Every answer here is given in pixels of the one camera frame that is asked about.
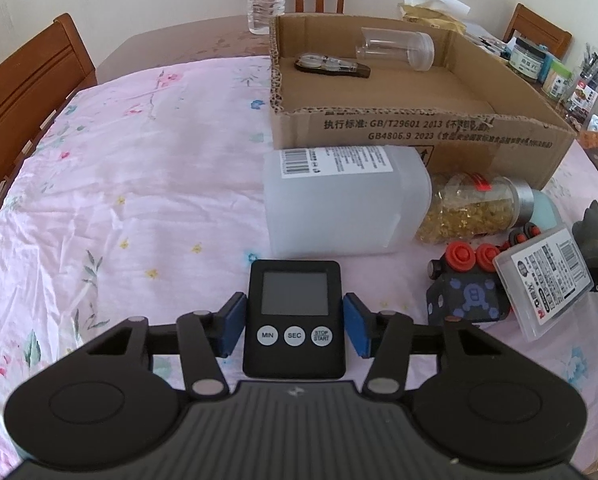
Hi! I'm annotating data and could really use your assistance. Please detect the wooden chair left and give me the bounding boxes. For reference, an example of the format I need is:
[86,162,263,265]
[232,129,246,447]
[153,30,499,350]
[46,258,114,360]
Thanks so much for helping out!
[0,13,97,204]

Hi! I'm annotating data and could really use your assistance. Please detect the pens bundle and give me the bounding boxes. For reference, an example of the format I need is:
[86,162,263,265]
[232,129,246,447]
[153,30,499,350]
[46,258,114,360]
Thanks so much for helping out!
[466,34,510,58]

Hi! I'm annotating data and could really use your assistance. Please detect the white translucent plastic container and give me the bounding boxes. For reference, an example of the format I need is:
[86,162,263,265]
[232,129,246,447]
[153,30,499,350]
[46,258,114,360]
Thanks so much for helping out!
[262,145,431,258]

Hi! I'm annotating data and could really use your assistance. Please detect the correction tape dispenser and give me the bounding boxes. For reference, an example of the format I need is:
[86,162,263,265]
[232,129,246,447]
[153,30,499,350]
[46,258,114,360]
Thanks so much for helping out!
[295,53,371,79]

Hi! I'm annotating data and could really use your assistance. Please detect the jar of golden capsules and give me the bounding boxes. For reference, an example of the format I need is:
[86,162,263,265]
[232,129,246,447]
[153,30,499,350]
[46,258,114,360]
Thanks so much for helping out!
[416,172,534,244]

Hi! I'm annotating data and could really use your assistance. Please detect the clear case with label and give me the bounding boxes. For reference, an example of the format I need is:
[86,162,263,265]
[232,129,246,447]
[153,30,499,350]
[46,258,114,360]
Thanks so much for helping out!
[493,224,593,341]

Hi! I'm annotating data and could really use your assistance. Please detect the gold tissue pack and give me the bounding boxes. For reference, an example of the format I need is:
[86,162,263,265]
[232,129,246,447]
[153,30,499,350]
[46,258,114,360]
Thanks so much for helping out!
[399,0,470,35]

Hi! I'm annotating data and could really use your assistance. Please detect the black cube toy red buttons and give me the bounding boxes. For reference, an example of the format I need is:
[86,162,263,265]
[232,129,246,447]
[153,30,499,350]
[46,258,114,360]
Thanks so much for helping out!
[426,240,511,326]

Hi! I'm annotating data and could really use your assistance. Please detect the small jar green lid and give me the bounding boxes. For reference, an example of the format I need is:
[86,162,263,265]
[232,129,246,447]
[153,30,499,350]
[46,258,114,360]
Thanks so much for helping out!
[542,58,572,100]

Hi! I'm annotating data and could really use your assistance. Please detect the wooden chair far right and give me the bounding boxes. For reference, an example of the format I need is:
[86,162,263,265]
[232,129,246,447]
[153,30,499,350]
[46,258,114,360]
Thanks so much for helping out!
[503,3,572,58]

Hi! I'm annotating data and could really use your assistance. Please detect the small red black toy car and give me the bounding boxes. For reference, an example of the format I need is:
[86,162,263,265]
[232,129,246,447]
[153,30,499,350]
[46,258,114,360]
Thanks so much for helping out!
[500,222,541,250]

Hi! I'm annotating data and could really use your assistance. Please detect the light blue round case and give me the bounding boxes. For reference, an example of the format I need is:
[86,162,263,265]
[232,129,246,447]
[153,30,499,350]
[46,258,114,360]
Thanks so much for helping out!
[530,190,563,232]

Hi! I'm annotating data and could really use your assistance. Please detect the grey animal figurine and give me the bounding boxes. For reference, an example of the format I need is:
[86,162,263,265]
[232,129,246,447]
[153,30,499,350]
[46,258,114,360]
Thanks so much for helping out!
[572,200,598,268]

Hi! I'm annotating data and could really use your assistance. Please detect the cardboard box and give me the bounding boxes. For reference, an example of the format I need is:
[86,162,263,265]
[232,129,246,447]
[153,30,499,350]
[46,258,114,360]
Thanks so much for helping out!
[270,13,576,188]

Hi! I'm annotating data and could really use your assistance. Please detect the small jar black lid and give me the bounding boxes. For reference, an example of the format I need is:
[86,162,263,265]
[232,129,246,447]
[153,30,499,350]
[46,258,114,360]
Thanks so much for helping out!
[508,37,551,82]

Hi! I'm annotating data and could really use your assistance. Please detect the black digital timer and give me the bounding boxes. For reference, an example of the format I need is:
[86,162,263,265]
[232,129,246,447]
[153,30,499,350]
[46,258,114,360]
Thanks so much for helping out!
[243,259,346,380]

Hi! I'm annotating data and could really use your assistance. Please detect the pen holder cup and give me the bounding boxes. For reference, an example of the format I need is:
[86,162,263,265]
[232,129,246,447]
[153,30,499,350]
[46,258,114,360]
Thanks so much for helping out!
[561,44,598,113]

